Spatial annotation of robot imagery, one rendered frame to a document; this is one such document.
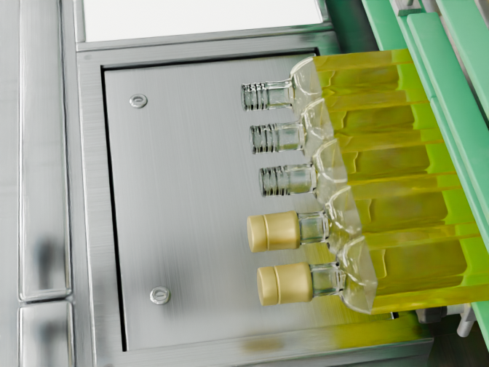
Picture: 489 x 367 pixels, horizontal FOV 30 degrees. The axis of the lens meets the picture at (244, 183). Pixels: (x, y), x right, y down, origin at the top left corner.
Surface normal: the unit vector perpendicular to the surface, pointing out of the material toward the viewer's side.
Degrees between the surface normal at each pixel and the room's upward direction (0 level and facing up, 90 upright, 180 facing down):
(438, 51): 90
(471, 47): 90
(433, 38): 90
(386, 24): 90
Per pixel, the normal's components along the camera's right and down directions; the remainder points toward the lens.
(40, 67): 0.03, -0.63
